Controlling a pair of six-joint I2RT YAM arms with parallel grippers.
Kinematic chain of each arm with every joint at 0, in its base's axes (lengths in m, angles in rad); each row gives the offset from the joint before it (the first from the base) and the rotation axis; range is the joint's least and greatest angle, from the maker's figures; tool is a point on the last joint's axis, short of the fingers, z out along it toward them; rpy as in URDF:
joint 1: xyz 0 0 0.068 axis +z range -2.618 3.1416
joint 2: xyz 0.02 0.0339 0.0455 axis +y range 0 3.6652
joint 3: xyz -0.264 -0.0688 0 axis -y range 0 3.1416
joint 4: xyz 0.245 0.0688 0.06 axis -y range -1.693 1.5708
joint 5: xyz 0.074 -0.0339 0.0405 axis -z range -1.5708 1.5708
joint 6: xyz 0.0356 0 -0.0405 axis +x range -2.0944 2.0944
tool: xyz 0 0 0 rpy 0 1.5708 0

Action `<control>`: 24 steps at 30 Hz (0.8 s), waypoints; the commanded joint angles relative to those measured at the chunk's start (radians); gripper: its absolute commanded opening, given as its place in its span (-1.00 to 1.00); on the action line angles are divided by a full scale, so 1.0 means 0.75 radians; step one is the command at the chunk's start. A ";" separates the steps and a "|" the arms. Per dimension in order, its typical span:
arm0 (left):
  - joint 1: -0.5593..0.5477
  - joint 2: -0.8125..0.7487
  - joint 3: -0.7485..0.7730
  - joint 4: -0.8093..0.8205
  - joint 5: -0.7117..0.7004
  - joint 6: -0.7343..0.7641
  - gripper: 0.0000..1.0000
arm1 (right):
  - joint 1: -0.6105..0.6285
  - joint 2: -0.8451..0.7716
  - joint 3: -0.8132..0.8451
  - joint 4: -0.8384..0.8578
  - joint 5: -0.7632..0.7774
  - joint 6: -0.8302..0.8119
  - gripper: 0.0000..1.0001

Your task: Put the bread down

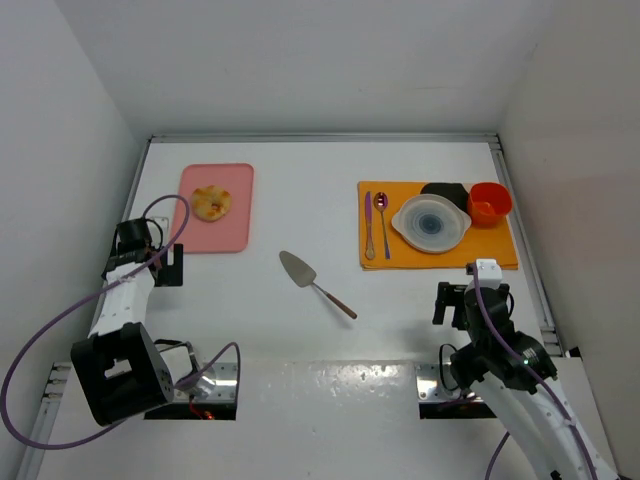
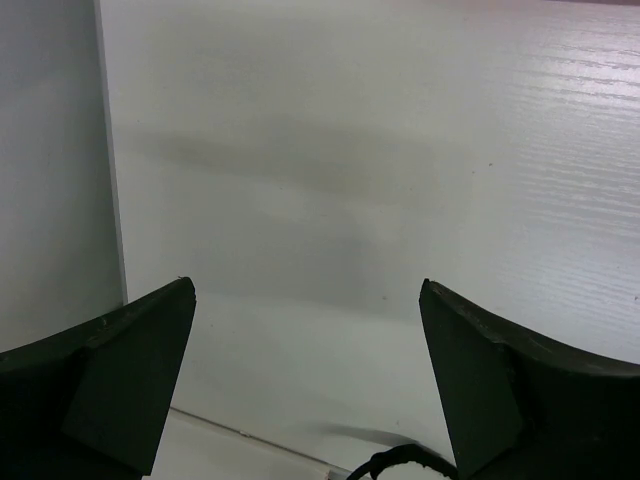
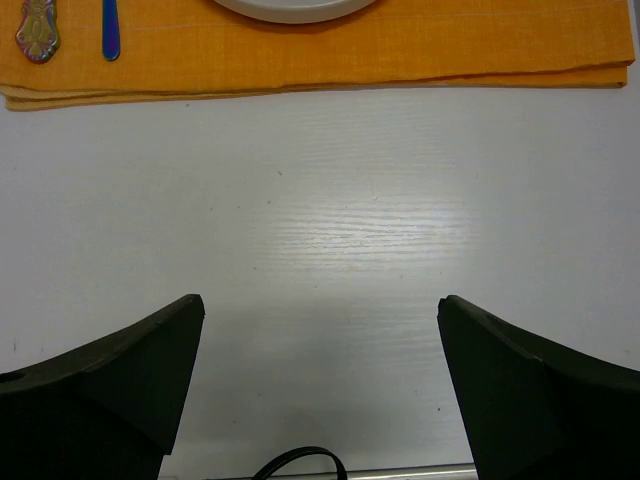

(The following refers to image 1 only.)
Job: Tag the iridescent spoon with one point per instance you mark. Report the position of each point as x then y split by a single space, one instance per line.
381 204

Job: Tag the metal cake server wooden handle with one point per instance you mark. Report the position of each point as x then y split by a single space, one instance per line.
304 275

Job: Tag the metal base plate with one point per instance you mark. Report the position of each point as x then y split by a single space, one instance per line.
435 384
217 385

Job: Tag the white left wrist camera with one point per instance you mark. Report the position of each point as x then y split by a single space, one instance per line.
161 220

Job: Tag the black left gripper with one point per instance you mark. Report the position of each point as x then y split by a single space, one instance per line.
170 265

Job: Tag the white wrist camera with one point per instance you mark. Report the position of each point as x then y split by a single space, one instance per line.
486 273
161 220

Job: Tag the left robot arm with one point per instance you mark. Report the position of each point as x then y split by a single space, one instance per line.
120 369

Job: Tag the orange plastic cup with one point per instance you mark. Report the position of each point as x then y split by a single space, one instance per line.
488 204

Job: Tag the round toasted bread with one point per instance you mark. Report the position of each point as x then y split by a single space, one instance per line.
210 203

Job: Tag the white plate with handles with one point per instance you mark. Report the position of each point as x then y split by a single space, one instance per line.
431 223

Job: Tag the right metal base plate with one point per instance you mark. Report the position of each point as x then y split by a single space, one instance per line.
435 384

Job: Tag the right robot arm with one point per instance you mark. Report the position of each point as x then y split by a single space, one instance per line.
517 380

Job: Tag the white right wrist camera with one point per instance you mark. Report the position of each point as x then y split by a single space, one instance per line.
486 273

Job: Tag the iridescent table knife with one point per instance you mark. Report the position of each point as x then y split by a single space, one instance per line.
369 249

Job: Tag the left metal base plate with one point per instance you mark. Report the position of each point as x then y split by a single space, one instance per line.
217 385

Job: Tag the orange cloth placemat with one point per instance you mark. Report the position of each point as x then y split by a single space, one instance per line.
496 242

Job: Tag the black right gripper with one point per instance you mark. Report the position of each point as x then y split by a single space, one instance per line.
446 302

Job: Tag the pink plastic tray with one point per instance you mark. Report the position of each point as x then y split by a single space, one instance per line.
229 234

